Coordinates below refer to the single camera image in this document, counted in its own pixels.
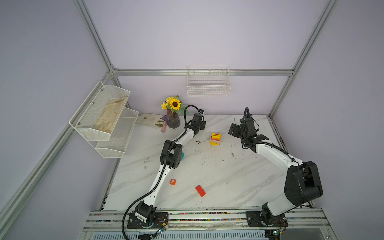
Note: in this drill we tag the white cloth on table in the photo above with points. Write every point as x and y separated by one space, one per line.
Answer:
151 120

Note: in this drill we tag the dark purple glass vase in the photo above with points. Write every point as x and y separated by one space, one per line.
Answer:
173 120

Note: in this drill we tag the white lower mesh shelf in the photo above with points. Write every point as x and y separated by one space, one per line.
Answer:
116 146

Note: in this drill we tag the orange letter cube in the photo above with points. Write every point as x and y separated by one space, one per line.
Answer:
173 182

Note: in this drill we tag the pink tube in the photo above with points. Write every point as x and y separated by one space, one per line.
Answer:
164 127

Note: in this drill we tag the sunflower bouquet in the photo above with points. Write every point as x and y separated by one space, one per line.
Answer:
174 104

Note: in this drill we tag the white wire wall basket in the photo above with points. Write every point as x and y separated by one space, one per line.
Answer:
208 80

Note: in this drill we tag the white upper mesh shelf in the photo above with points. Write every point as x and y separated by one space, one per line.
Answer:
85 118

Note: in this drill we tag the beige cloth in shelf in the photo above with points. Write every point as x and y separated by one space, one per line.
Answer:
110 115

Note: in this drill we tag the aluminium front rail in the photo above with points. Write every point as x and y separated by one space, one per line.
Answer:
299 224

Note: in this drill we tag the red wood block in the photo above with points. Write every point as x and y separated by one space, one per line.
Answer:
200 191

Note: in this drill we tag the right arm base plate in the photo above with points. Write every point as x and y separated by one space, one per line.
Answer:
264 219

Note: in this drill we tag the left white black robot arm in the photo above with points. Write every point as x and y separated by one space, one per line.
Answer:
170 158

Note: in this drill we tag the yellow red striped block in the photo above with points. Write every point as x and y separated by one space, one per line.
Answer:
216 137

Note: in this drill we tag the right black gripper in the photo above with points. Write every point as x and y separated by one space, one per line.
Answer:
236 127

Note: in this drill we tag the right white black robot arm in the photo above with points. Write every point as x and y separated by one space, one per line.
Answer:
302 184

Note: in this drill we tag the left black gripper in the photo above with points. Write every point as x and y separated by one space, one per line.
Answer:
203 126

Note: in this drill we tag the white mesh shelf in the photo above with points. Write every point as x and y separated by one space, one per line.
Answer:
85 118
116 146

